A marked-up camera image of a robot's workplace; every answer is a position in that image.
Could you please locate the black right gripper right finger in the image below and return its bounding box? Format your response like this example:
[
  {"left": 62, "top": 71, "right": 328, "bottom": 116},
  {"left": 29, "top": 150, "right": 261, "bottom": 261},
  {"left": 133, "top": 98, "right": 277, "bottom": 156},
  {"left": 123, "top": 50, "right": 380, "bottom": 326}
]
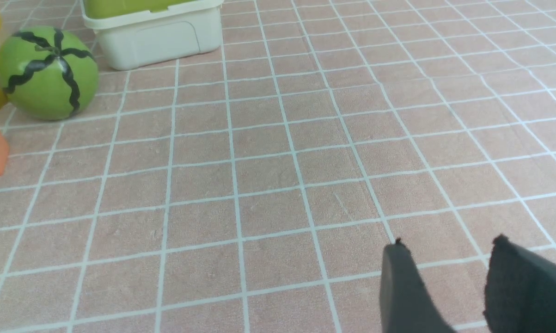
[{"left": 483, "top": 234, "right": 556, "bottom": 333}]

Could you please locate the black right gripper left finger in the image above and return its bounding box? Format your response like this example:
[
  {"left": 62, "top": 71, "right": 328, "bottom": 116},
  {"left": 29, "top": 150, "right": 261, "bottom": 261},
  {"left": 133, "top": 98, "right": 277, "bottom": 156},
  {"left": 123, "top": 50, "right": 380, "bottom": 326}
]
[{"left": 380, "top": 238, "right": 455, "bottom": 333}]

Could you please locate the pink checkered tablecloth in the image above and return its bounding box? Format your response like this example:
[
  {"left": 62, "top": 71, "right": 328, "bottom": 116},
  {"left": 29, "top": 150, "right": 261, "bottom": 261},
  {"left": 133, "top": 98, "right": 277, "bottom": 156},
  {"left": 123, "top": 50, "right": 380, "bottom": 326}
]
[{"left": 0, "top": 0, "right": 556, "bottom": 333}]

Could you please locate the green white plastic storage box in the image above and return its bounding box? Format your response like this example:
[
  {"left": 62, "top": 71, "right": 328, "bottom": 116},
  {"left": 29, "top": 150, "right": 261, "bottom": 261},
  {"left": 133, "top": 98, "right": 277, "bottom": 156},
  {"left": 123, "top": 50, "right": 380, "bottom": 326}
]
[{"left": 82, "top": 0, "right": 223, "bottom": 70}]

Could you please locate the green toy watermelon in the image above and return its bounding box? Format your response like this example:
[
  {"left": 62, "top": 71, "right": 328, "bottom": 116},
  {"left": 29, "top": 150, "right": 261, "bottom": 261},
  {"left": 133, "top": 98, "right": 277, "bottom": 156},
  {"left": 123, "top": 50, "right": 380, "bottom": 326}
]
[{"left": 0, "top": 26, "right": 99, "bottom": 121}]

